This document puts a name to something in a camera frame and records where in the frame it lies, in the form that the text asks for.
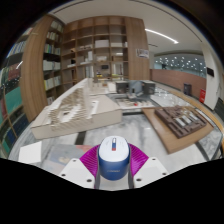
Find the bookcase with coloured books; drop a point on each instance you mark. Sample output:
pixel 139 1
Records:
pixel 11 100

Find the group of small ceiling lights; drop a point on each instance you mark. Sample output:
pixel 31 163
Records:
pixel 180 62

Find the black wall screen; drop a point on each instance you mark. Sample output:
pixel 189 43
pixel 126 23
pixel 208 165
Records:
pixel 210 72

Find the white slatted architectural model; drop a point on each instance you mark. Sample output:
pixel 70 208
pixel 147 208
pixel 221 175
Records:
pixel 76 115

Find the wooden bookshelf with pale books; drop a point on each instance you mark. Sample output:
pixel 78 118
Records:
pixel 52 60

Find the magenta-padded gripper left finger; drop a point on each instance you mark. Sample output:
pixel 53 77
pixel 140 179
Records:
pixel 89 163

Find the grey box architectural model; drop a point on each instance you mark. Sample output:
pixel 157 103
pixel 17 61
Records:
pixel 135 87

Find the brown architectural model on board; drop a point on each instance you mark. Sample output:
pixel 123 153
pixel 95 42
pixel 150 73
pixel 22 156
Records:
pixel 180 125

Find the wooden display shelf unit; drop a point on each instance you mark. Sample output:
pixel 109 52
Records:
pixel 100 43

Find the blue and white computer mouse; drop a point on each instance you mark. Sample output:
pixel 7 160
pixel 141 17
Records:
pixel 114 160

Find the long ceiling light strip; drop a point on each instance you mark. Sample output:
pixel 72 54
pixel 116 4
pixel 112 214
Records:
pixel 161 35

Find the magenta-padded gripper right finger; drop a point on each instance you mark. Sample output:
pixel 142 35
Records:
pixel 138 161

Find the red sign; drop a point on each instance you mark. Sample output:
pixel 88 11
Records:
pixel 202 96

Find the flat white site model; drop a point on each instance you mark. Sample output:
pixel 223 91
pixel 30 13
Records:
pixel 133 103

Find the poster on wooden panel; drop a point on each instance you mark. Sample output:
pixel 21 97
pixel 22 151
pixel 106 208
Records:
pixel 142 53

